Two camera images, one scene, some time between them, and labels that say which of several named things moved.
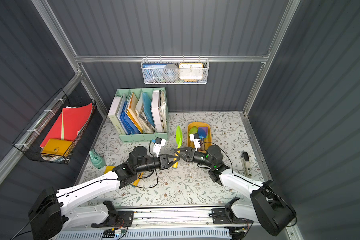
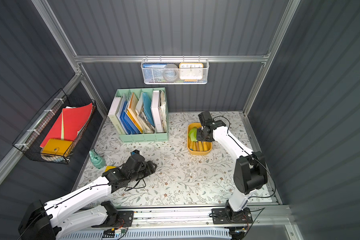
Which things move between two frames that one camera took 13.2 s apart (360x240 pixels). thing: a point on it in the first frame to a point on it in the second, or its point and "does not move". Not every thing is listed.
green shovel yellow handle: x=193 y=130 does not move
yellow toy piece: x=108 y=168 does not move
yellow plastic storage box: x=205 y=142 does not move
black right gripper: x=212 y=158 to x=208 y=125
